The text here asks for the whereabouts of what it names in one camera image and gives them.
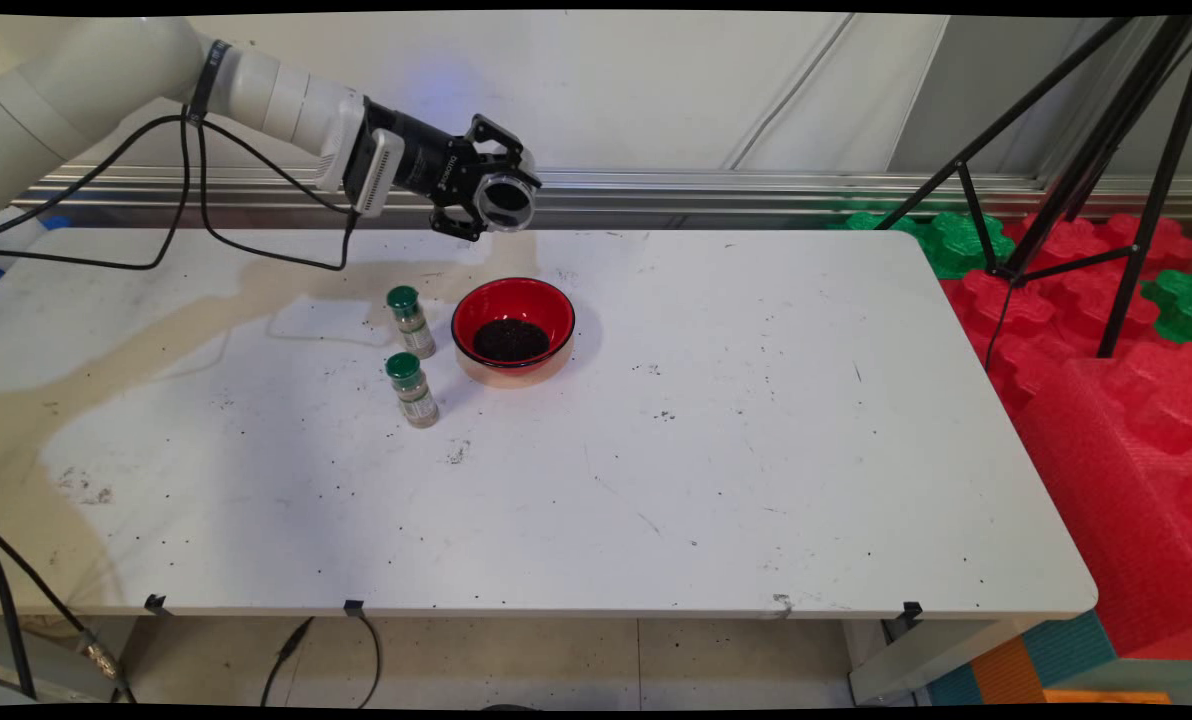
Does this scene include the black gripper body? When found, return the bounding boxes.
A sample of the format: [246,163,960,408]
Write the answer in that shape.
[364,98,485,216]

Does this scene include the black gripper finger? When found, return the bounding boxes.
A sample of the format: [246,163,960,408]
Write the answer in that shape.
[466,113,542,186]
[429,203,489,243]

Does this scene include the clear plastic jar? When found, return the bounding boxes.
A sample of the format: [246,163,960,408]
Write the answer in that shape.
[473,170,539,233]

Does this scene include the green cap spice bottle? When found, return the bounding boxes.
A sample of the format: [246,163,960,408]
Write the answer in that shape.
[387,285,438,360]
[385,352,441,429]

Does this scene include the red bowl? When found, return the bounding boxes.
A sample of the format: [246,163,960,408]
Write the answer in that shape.
[451,277,577,389]

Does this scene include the green foam puzzle mat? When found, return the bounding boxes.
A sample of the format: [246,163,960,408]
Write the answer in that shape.
[1141,268,1192,346]
[826,208,1017,281]

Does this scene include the black tripod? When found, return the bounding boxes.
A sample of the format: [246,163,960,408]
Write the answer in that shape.
[874,15,1192,361]

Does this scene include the white table leg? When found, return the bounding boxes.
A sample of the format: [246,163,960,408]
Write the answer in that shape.
[846,615,1047,706]
[0,615,122,701]

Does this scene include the orange foam mat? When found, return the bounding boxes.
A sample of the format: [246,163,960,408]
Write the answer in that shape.
[971,635,1172,706]

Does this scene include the large red foam block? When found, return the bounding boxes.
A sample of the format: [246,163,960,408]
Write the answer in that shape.
[1014,345,1192,661]

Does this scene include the teal foam mat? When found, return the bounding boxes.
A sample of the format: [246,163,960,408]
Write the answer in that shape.
[926,610,1117,706]

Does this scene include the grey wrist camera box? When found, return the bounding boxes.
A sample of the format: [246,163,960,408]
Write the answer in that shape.
[341,128,407,217]

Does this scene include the aluminium rail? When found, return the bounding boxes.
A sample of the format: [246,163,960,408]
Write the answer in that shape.
[11,163,1192,223]

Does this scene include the black cable with metal plug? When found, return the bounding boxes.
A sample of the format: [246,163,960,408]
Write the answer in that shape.
[196,120,362,273]

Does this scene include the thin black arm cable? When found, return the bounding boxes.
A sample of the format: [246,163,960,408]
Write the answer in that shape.
[0,110,192,271]

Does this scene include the thin black floor cable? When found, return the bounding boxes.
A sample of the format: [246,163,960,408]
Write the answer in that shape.
[354,612,383,709]

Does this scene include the black floor cable with plug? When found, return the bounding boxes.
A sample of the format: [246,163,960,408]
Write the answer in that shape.
[259,616,315,708]

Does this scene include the black cable with metal connector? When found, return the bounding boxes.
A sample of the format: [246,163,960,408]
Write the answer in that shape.
[0,525,137,703]

